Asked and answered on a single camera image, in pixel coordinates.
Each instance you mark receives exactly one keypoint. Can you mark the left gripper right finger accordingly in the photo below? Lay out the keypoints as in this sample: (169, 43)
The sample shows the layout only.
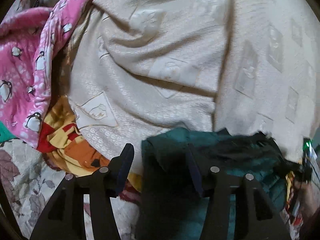
(238, 207)

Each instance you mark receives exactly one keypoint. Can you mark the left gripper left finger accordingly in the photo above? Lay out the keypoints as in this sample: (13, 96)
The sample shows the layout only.
(63, 215)

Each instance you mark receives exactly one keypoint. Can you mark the teal quilted puffer jacket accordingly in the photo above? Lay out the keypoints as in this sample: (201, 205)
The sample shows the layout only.
(171, 208)

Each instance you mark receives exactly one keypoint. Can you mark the white floral leaf blanket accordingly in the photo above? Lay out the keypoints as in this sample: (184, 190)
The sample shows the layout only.
(29, 182)

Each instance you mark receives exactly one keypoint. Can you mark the orange yellow red blanket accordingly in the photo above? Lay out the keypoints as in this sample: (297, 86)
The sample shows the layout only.
(64, 146)

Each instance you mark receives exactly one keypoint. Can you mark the green garment piece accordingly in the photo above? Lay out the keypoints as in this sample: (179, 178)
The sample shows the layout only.
(5, 134)

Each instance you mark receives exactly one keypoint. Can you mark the cream embossed bedspread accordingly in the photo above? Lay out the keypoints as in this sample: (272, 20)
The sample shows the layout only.
(143, 67)

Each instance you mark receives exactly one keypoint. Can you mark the pink penguin fleece blanket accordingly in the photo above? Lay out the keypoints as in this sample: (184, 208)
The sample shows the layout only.
(29, 42)

